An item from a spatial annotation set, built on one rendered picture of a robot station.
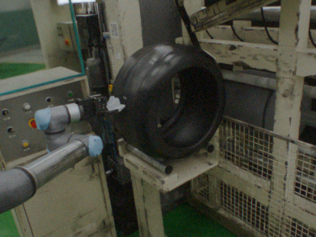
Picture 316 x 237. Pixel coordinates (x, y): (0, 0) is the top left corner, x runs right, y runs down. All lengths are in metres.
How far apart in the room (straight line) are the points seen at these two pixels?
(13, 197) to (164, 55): 0.79
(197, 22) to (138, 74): 0.55
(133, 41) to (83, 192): 0.98
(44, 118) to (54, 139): 0.09
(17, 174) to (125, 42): 0.94
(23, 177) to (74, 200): 1.18
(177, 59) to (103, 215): 1.27
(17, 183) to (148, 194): 1.22
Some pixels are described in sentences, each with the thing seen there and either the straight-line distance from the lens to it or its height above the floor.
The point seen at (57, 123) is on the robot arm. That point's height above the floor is 1.27.
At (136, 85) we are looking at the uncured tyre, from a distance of 1.29.
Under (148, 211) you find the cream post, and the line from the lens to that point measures 2.06.
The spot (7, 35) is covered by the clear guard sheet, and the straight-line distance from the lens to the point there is 1.69.
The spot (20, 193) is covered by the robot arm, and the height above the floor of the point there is 1.24.
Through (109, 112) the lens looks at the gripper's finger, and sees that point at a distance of 1.25.
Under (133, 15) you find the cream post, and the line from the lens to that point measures 1.63.
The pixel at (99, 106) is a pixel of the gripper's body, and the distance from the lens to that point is 1.25.
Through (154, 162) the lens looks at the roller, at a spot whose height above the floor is 0.91.
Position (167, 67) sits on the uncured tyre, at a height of 1.38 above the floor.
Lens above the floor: 1.69
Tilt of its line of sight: 23 degrees down
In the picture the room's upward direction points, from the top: 6 degrees counter-clockwise
